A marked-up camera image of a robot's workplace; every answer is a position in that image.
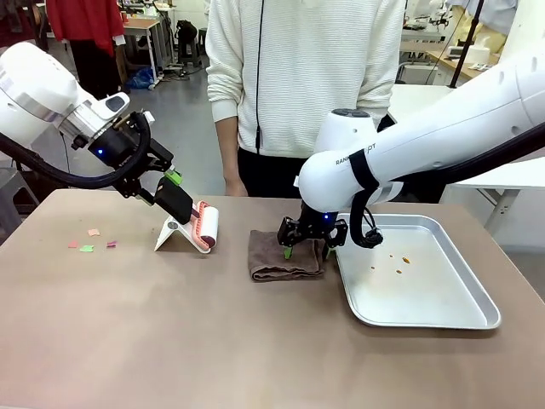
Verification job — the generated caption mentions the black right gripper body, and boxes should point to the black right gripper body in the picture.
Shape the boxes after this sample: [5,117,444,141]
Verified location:
[277,204,349,248]

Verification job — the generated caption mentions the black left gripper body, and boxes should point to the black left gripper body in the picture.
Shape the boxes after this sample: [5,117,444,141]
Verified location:
[87,123,175,200]

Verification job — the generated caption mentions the brown towel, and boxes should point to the brown towel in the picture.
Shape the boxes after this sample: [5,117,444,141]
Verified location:
[248,229,325,283]

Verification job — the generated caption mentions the lint roller black handle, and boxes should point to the lint roller black handle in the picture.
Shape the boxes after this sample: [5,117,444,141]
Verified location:
[153,176,221,252]

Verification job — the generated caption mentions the person's right forearm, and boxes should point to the person's right forearm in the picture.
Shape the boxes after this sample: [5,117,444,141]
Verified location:
[215,118,240,175]

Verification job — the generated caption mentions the person's right hand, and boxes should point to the person's right hand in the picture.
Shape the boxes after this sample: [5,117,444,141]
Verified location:
[224,169,249,198]

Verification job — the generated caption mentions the white lint roller stand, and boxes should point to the white lint roller stand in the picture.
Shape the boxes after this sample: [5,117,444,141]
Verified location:
[153,215,213,256]

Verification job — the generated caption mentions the black trousers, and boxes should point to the black trousers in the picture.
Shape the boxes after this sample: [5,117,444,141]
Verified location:
[236,147,318,199]

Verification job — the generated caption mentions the blue plastic bag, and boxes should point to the blue plastic bag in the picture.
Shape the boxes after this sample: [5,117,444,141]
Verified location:
[124,66,155,91]

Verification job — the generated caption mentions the silver metal tray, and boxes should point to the silver metal tray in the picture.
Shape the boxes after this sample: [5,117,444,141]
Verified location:
[331,214,502,330]

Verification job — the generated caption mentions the wooden top background desk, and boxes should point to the wooden top background desk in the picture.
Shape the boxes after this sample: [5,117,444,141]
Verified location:
[122,16,164,84]

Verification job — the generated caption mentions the black stool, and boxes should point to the black stool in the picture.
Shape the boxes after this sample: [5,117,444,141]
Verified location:
[175,19,204,67]

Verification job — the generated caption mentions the bystander in red jacket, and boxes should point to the bystander in red jacket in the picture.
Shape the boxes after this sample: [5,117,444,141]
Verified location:
[45,0,125,101]

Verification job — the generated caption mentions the white knit sweater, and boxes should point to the white knit sweater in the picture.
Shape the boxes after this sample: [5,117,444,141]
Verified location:
[204,0,408,159]

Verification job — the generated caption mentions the wooden workbench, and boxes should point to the wooden workbench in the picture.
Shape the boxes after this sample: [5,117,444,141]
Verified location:
[425,49,500,83]

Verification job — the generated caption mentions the black stand pole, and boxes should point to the black stand pole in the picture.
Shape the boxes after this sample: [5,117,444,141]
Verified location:
[450,0,486,89]

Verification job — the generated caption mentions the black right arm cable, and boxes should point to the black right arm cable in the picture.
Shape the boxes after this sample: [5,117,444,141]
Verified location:
[349,123,545,249]

